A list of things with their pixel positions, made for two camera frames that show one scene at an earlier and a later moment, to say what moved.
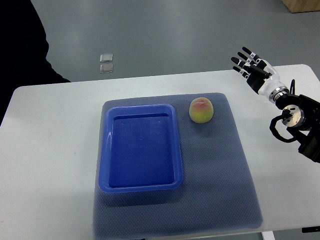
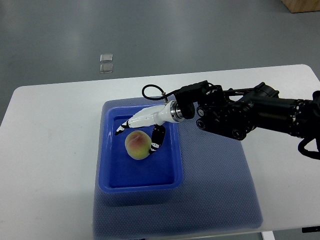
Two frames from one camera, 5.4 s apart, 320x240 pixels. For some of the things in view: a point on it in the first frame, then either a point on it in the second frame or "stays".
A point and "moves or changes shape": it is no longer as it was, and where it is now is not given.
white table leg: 268,235 stays
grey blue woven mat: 218,193 stays
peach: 201,110 moves or changes shape
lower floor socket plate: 106,68 stays
